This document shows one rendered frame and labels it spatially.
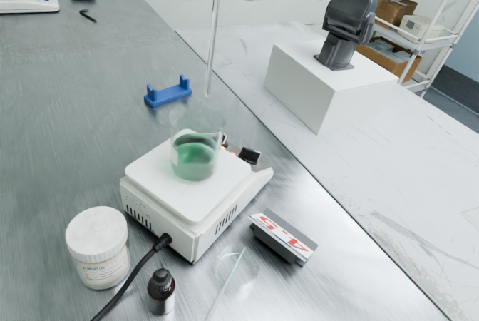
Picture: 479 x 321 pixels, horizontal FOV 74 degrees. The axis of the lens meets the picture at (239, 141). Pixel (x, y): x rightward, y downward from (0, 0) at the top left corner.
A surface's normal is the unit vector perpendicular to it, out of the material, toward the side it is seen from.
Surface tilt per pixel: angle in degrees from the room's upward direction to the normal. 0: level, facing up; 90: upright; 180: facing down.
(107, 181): 0
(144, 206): 90
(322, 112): 90
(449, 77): 90
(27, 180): 0
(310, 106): 90
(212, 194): 0
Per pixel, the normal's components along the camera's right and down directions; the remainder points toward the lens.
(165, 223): -0.56, 0.47
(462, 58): -0.84, 0.24
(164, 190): 0.15, -0.75
